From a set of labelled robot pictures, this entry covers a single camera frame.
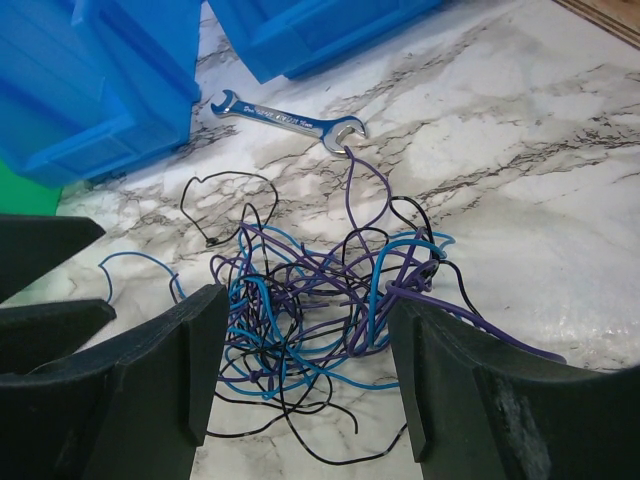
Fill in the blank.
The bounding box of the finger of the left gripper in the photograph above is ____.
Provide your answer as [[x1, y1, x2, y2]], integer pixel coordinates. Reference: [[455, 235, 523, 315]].
[[1, 299, 116, 373], [1, 214, 105, 302]]

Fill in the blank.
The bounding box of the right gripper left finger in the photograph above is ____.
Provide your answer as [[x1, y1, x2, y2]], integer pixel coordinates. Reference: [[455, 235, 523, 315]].
[[1, 285, 229, 479]]

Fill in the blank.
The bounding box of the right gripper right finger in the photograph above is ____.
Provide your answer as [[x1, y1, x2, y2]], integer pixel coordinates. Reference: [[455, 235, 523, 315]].
[[388, 299, 639, 479]]

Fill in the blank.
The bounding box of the black wire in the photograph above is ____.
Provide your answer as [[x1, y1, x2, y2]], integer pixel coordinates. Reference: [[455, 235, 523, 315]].
[[167, 170, 484, 464]]

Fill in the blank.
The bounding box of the blue wire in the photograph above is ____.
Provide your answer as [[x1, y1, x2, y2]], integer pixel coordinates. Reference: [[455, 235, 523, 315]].
[[98, 224, 457, 401]]

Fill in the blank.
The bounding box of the green plastic bin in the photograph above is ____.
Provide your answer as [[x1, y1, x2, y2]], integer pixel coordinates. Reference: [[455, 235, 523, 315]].
[[0, 161, 61, 216]]

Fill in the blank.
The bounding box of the left blue plastic bin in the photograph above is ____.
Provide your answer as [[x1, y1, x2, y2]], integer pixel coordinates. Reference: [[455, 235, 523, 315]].
[[1, 0, 201, 187]]

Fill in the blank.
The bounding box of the blue plastic bin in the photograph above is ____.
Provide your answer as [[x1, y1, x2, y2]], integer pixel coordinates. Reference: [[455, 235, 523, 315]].
[[209, 0, 440, 84], [1, 0, 201, 187]]

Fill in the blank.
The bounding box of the small silver open wrench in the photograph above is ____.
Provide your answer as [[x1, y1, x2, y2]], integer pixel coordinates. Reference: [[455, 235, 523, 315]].
[[210, 89, 368, 156]]

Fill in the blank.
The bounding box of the right blue plastic bin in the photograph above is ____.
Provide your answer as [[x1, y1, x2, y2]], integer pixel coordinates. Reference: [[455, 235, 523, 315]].
[[209, 0, 440, 84]]

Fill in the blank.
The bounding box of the wooden board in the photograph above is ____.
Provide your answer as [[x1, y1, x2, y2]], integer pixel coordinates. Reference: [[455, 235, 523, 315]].
[[555, 0, 640, 49]]

